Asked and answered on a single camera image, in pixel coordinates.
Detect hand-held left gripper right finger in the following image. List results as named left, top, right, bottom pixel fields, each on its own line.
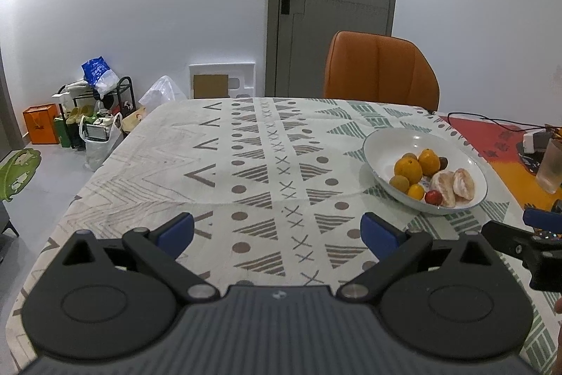
left=336, top=212, right=502, bottom=301

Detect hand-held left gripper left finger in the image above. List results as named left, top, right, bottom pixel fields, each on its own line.
left=60, top=212, right=220, bottom=301

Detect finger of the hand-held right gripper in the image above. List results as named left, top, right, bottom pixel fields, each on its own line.
left=481, top=220, right=542, bottom=258
left=522, top=207, right=562, bottom=230

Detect peeled pomelo segment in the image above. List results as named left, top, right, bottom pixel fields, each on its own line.
left=429, top=170, right=457, bottom=208
left=452, top=168, right=476, bottom=201

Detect large orange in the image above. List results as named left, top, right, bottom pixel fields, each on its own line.
left=394, top=155, right=423, bottom=185

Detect medium orange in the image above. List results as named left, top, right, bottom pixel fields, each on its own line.
left=417, top=149, right=440, bottom=176

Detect white bowl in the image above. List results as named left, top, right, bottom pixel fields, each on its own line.
left=362, top=128, right=489, bottom=216

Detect person's right hand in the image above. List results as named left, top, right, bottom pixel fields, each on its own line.
left=554, top=298, right=562, bottom=362

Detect glass cup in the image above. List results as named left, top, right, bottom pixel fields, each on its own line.
left=536, top=138, right=562, bottom=195

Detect patterned tablecloth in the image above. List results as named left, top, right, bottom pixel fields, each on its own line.
left=4, top=96, right=562, bottom=375

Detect white charger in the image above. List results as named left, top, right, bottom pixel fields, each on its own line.
left=522, top=130, right=549, bottom=154

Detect white plastic bag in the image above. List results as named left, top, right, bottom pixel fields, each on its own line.
left=79, top=114, right=125, bottom=172

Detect tan paper bag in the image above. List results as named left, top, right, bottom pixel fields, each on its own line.
left=123, top=107, right=148, bottom=134

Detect clear plastic bag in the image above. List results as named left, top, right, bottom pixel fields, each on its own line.
left=139, top=75, right=187, bottom=114

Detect brown cardboard sheet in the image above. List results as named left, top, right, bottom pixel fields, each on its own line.
left=193, top=73, right=230, bottom=99

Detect green box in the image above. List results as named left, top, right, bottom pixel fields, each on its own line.
left=53, top=116, right=73, bottom=148

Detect black shoe rack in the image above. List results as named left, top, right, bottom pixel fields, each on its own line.
left=59, top=76, right=133, bottom=147

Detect yellow slippers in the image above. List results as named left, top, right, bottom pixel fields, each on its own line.
left=65, top=106, right=95, bottom=124

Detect orange chair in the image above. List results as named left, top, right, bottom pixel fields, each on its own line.
left=324, top=31, right=440, bottom=112

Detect green rug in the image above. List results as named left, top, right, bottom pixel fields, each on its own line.
left=0, top=148, right=42, bottom=202

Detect orange paper bag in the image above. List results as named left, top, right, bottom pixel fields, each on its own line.
left=23, top=104, right=61, bottom=145

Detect white foam packaging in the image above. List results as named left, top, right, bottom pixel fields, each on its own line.
left=189, top=61, right=256, bottom=100

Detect blue and white bag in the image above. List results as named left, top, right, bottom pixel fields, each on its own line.
left=81, top=56, right=119, bottom=98

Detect black cable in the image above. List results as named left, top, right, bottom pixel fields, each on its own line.
left=448, top=111, right=549, bottom=134

